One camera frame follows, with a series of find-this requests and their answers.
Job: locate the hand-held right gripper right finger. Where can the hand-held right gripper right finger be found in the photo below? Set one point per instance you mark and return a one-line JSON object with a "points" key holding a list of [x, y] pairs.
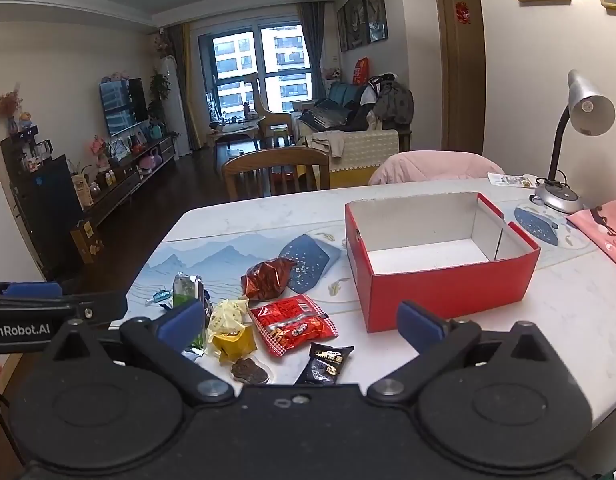
{"points": [[419, 327]]}

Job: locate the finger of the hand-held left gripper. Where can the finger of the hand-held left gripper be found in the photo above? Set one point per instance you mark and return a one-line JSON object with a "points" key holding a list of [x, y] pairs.
{"points": [[33, 289], [98, 305]]}

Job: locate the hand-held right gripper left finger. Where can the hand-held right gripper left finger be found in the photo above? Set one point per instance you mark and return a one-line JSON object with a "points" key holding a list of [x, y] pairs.
{"points": [[180, 322]]}

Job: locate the small blue candy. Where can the small blue candy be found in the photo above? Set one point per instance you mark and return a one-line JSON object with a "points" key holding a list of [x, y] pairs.
{"points": [[159, 297]]}

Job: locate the green snack packet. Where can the green snack packet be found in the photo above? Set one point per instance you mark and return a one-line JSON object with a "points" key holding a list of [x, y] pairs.
{"points": [[185, 287]]}

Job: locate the brown chocolate packet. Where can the brown chocolate packet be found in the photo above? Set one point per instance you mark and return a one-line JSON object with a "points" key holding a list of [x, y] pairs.
{"points": [[206, 297]]}

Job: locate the red cardboard box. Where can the red cardboard box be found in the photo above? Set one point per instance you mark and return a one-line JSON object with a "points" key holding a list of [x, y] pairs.
{"points": [[438, 285]]}

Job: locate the cream yellow snack packet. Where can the cream yellow snack packet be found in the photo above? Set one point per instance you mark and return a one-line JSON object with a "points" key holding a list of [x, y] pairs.
{"points": [[230, 332]]}

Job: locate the dark prune clear packet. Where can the dark prune clear packet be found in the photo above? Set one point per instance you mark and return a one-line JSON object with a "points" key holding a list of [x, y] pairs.
{"points": [[249, 371]]}

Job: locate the dark red crinkly packet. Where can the dark red crinkly packet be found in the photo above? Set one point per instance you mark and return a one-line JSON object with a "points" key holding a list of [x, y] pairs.
{"points": [[268, 280]]}

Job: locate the black snack packet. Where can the black snack packet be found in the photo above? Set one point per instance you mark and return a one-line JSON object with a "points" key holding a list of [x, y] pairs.
{"points": [[325, 362]]}

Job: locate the red snack packet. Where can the red snack packet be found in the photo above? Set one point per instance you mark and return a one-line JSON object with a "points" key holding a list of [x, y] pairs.
{"points": [[290, 325]]}

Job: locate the brown cardboard box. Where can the brown cardboard box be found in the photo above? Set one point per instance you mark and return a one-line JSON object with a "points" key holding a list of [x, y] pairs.
{"points": [[87, 242]]}

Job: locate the black cabinet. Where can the black cabinet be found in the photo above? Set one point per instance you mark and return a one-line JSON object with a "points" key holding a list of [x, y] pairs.
{"points": [[43, 210]]}

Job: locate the paper bag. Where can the paper bag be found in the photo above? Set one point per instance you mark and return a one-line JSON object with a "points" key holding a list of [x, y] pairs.
{"points": [[82, 191]]}

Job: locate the wooden television cabinet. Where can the wooden television cabinet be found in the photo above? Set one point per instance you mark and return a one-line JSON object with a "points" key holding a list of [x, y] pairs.
{"points": [[133, 180]]}

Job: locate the pink jacket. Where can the pink jacket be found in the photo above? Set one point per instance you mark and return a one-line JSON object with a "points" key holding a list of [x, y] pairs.
{"points": [[438, 167]]}

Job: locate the white printed leaflet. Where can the white printed leaflet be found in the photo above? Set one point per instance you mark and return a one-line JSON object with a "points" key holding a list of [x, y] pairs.
{"points": [[510, 180]]}

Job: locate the dried flowers in vase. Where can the dried flowers in vase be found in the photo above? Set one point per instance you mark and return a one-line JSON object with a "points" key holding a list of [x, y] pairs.
{"points": [[8, 107]]}

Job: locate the cream lace cloth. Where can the cream lace cloth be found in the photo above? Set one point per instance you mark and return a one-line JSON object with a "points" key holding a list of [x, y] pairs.
{"points": [[368, 147]]}

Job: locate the silver desk lamp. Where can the silver desk lamp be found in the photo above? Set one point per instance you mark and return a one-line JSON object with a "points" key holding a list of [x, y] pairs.
{"points": [[558, 195]]}

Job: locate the coffee table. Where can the coffee table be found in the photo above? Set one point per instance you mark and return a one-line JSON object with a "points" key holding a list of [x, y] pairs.
{"points": [[235, 132]]}

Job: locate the television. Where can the television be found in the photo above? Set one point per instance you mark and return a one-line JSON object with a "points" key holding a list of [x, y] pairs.
{"points": [[124, 105]]}

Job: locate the pink bag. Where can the pink bag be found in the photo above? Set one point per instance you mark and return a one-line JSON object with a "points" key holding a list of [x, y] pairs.
{"points": [[600, 232]]}

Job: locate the white tower air conditioner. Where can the white tower air conditioner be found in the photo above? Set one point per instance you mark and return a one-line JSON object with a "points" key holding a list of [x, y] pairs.
{"points": [[173, 105]]}

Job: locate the wooden child chair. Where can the wooden child chair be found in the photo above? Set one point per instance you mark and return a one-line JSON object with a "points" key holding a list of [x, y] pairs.
{"points": [[273, 122]]}

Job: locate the green houseplant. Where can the green houseplant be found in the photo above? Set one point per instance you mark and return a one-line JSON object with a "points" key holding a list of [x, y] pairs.
{"points": [[159, 90]]}

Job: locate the dark jacket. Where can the dark jacket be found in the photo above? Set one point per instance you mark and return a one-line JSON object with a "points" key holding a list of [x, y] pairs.
{"points": [[393, 102]]}

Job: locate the sofa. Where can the sofa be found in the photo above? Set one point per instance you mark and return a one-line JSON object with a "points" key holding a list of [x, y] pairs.
{"points": [[338, 110]]}

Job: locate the yellow curtain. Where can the yellow curtain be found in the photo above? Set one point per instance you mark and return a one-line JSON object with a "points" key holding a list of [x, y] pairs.
{"points": [[188, 85]]}

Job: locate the wooden door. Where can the wooden door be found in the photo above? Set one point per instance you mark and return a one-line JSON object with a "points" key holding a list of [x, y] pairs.
{"points": [[460, 85]]}

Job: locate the red bag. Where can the red bag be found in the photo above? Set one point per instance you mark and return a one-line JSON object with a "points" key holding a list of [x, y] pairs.
{"points": [[361, 71]]}

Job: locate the window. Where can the window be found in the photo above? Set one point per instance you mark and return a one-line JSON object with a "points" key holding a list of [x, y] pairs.
{"points": [[258, 70]]}

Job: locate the grey curtain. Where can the grey curtain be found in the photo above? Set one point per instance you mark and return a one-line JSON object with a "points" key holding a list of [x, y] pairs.
{"points": [[313, 50]]}

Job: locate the red door decoration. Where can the red door decoration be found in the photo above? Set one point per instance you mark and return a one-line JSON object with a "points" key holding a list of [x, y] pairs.
{"points": [[463, 11]]}

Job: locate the dark framed wall picture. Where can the dark framed wall picture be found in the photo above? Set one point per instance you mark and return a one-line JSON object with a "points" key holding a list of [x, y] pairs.
{"points": [[342, 30], [375, 7], [356, 20]]}

